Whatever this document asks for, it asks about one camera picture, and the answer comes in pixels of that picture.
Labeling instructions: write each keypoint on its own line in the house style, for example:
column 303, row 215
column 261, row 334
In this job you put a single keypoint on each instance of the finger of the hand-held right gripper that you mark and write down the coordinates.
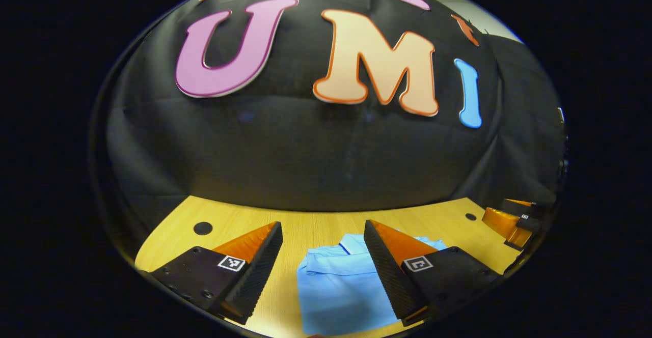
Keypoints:
column 530, row 223
column 512, row 208

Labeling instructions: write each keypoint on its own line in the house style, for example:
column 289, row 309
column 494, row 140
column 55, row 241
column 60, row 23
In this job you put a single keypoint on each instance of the light blue polo T-shirt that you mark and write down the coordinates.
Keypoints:
column 336, row 297

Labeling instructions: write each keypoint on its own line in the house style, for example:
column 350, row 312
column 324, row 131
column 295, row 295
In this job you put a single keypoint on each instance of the black backdrop cloth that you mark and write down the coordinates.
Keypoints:
column 305, row 149

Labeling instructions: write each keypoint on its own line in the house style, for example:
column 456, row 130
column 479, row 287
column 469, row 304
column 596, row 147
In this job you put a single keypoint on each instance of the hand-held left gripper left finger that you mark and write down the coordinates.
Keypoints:
column 262, row 272

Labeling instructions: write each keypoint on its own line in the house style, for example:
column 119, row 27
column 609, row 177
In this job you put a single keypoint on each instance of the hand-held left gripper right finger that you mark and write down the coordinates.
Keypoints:
column 387, row 277

